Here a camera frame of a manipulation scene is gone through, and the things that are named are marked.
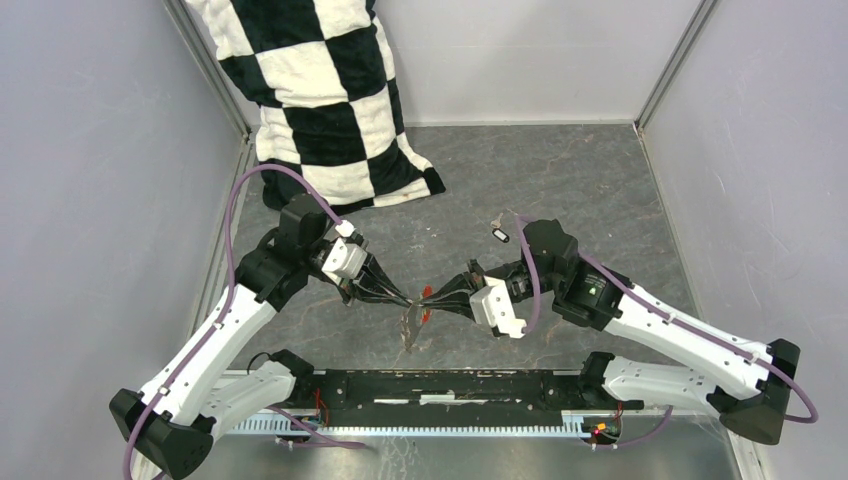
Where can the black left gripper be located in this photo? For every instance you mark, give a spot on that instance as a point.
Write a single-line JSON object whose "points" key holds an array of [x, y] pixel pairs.
{"points": [[373, 272]]}

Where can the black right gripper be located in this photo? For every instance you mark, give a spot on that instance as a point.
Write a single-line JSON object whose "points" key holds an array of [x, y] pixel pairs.
{"points": [[456, 284]]}

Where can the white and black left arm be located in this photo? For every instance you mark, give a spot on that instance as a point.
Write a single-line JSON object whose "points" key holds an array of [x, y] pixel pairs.
{"points": [[174, 420]]}

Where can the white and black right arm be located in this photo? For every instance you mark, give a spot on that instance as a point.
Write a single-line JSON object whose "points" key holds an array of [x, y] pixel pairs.
{"points": [[746, 385]]}

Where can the black tagged key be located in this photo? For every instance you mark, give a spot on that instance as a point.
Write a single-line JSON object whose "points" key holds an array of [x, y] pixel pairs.
{"points": [[497, 230]]}

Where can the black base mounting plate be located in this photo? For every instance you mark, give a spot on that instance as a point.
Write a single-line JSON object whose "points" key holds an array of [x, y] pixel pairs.
{"points": [[449, 398]]}

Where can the black white checkered cloth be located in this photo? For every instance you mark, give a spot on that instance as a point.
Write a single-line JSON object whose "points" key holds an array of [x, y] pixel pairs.
{"points": [[323, 77]]}

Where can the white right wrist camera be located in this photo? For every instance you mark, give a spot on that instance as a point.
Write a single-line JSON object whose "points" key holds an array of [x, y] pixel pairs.
{"points": [[492, 308]]}

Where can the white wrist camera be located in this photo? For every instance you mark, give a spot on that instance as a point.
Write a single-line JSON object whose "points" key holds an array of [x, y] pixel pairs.
{"points": [[492, 308], [346, 253]]}

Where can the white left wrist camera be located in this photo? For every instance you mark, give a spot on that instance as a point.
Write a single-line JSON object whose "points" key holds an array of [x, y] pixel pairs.
{"points": [[346, 253]]}

